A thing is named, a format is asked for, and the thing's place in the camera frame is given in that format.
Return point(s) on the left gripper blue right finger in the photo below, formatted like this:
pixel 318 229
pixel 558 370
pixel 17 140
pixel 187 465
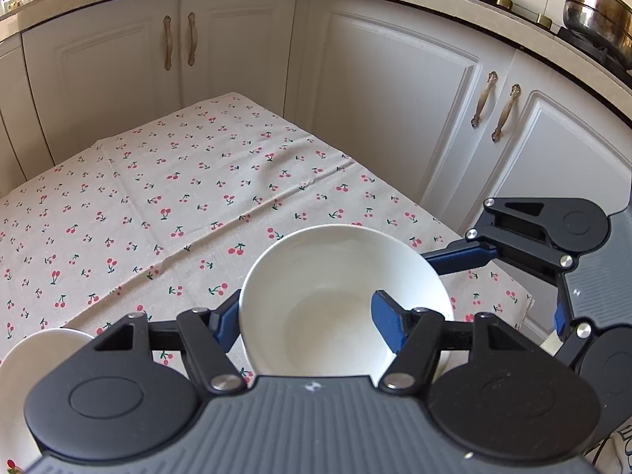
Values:
pixel 393 322

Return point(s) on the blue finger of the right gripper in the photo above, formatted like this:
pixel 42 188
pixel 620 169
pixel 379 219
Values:
pixel 460 257
pixel 561 317

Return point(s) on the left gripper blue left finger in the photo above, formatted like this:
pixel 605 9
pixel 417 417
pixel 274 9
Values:
pixel 224 322

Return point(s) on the floral bowl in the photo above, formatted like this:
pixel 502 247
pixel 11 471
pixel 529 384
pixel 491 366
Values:
pixel 305 306

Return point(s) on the fruit plate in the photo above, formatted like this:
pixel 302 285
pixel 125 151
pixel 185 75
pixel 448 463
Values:
pixel 23 367

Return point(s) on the white lower cabinets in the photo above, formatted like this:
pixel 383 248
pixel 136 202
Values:
pixel 441 112

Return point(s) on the steel cooking pot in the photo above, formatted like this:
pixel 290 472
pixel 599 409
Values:
pixel 605 22

